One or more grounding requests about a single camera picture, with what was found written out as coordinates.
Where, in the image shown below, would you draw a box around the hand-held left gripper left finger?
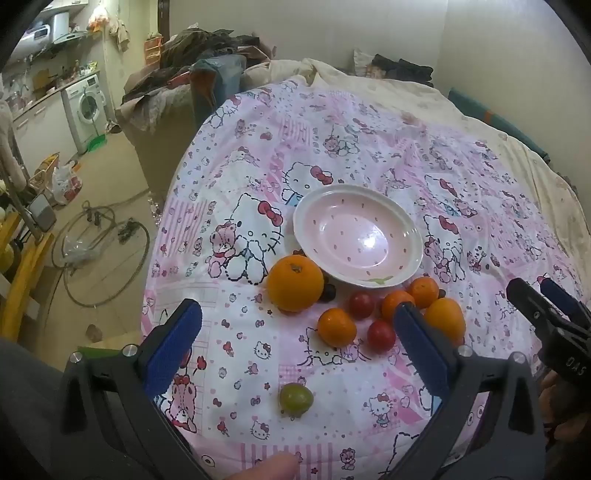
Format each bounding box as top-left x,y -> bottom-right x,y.
58,298 -> 218,480

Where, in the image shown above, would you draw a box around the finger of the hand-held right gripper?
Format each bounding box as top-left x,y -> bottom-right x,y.
539,275 -> 591,325
506,278 -> 585,342

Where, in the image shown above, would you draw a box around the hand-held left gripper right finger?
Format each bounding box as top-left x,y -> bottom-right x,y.
383,302 -> 548,480

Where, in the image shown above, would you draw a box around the small orange mandarin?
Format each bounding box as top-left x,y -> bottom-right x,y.
423,298 -> 467,347
407,277 -> 440,309
381,290 -> 417,320
318,308 -> 358,348

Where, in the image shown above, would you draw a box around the red tomato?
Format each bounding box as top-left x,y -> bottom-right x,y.
367,320 -> 397,354
348,292 -> 375,319

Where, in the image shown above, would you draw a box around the pink speckled plate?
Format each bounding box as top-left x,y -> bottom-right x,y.
293,185 -> 424,287

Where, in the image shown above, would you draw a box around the large orange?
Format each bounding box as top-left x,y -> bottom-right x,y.
267,255 -> 325,313

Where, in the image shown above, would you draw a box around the person's right hand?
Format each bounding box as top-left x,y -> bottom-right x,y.
537,369 -> 591,457

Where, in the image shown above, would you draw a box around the person's left hand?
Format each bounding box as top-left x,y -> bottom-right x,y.
229,453 -> 299,480

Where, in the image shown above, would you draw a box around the green tomato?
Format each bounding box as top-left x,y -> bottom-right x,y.
279,383 -> 315,420

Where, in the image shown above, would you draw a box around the clear plastic bag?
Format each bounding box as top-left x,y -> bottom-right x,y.
61,234 -> 100,265

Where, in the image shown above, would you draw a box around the yellow wooden chair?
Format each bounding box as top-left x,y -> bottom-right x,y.
0,210 -> 55,319

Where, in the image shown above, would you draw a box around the teal mat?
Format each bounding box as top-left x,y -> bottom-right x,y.
447,89 -> 552,162

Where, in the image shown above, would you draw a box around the grey box device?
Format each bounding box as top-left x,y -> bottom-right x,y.
28,194 -> 57,232

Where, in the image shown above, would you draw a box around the brown sofa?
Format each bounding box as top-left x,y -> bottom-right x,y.
115,99 -> 204,204

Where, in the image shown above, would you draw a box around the white plastic bag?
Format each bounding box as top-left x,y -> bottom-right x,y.
51,161 -> 84,206

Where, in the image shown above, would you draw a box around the pink cartoon printed blanket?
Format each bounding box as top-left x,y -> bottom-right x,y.
139,79 -> 583,480

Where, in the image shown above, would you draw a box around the white washing machine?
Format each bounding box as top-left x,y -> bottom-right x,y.
61,74 -> 114,155

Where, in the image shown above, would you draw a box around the kitchen counter cabinet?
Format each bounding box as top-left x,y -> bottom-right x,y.
11,90 -> 79,178

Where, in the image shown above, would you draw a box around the black clothes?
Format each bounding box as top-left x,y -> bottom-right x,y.
372,54 -> 435,86

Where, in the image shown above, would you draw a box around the blue cloth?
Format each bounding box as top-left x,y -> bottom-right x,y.
190,55 -> 245,121

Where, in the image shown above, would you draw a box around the patterned pillow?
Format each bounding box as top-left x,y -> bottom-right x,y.
353,48 -> 384,78

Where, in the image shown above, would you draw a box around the pile of dark clothes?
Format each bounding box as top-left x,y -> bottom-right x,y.
122,28 -> 271,134

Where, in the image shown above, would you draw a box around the white water heater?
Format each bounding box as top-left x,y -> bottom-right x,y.
32,11 -> 71,40

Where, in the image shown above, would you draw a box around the coiled hose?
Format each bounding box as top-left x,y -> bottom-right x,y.
51,199 -> 151,308

